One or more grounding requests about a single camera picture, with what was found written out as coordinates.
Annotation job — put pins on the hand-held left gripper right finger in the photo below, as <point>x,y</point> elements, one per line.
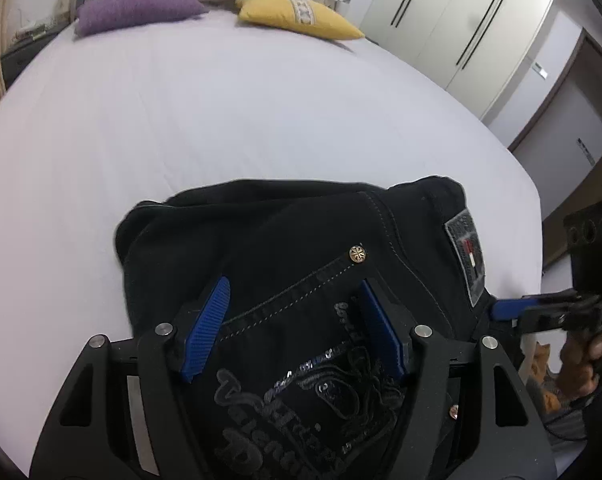
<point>381,330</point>

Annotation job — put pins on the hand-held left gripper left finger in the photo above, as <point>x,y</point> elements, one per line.
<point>206,325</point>

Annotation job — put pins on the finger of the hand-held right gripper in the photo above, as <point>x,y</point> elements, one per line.
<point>506,310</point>
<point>543,320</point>

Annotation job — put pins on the black denim pants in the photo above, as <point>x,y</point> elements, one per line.
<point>281,240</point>

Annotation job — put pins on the person's right hand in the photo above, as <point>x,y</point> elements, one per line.
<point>581,360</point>

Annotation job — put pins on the room door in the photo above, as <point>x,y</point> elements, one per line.
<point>571,160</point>

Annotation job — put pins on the bed with white sheet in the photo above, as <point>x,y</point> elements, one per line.
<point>231,125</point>

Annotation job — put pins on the white wardrobe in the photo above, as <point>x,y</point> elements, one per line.
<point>431,20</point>

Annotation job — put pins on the yellow cushion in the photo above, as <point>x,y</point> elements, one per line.
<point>291,17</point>

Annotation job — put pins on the purple cushion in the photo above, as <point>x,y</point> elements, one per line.
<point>136,7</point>

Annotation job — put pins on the grey nightstand with drawers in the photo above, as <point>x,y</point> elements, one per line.
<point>16,60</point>

